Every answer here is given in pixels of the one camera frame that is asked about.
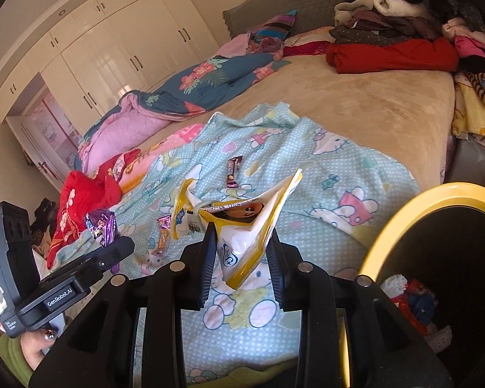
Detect red garment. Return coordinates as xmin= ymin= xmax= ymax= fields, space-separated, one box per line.
xmin=325 ymin=37 xmax=459 ymax=74

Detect pink quilt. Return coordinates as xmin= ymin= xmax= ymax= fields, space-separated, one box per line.
xmin=77 ymin=32 xmax=251 ymax=174

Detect light blue cartoon sheet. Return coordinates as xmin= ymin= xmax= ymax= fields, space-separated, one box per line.
xmin=48 ymin=103 xmax=421 ymax=388

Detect red wrapper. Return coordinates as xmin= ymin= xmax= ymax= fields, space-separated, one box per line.
xmin=390 ymin=279 xmax=437 ymax=324

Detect pink garments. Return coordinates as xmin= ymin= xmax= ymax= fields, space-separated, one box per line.
xmin=442 ymin=18 xmax=485 ymax=59

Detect pink cartoon sliding door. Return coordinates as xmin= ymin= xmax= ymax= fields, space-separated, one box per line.
xmin=22 ymin=89 xmax=83 ymax=182

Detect small pink wrapper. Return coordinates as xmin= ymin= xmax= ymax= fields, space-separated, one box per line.
xmin=151 ymin=215 xmax=172 ymax=256

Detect person's left forearm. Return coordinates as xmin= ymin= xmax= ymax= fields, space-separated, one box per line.
xmin=0 ymin=319 xmax=31 ymax=388

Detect brown candy wrapper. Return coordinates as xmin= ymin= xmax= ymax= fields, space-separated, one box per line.
xmin=225 ymin=156 xmax=243 ymax=189

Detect dark dotted garment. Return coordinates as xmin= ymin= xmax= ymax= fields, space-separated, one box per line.
xmin=329 ymin=10 xmax=441 ymax=47

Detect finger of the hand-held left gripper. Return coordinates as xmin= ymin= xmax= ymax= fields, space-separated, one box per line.
xmin=79 ymin=236 xmax=135 ymax=274

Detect person's left hand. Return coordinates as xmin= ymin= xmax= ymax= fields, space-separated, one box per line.
xmin=19 ymin=327 xmax=59 ymax=372

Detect striped pillow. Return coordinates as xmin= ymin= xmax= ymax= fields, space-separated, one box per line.
xmin=246 ymin=9 xmax=299 ymax=41

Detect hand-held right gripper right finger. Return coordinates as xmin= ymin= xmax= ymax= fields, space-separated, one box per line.
xmin=265 ymin=230 xmax=455 ymax=388

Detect pink red pillow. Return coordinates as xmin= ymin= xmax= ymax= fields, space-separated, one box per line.
xmin=283 ymin=30 xmax=336 ymax=57

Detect yellow-rimmed black trash bin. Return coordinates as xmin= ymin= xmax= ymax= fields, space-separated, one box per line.
xmin=358 ymin=182 xmax=485 ymax=376

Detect beige plush blanket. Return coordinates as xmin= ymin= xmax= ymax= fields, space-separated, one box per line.
xmin=117 ymin=54 xmax=455 ymax=195

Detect dark cloth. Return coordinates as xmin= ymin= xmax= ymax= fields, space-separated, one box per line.
xmin=30 ymin=198 xmax=59 ymax=251

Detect red floral cloth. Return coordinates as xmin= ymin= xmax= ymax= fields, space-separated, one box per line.
xmin=46 ymin=149 xmax=142 ymax=259

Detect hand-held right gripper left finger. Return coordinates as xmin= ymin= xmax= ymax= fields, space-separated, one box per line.
xmin=28 ymin=221 xmax=219 ymax=388

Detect olive green cloth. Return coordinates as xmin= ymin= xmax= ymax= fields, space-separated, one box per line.
xmin=210 ymin=365 xmax=302 ymax=388

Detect white coral-shaped foam piece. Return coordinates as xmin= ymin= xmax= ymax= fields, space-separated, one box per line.
xmin=380 ymin=275 xmax=409 ymax=297

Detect grey storage box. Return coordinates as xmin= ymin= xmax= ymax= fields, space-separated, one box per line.
xmin=445 ymin=137 xmax=485 ymax=195

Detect pink cartoon blanket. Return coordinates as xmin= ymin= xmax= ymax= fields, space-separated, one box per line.
xmin=117 ymin=123 xmax=205 ymax=195

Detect yellow white snack bag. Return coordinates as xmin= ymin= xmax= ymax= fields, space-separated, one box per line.
xmin=172 ymin=168 xmax=304 ymax=291

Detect purple wrapper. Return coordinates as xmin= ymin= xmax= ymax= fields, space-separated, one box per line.
xmin=85 ymin=208 xmax=118 ymax=247

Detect white fuzzy garment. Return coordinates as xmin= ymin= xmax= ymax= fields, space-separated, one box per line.
xmin=333 ymin=0 xmax=429 ymax=27

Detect cream wardrobe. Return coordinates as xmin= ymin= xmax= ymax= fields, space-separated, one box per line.
xmin=0 ymin=0 xmax=223 ymax=124

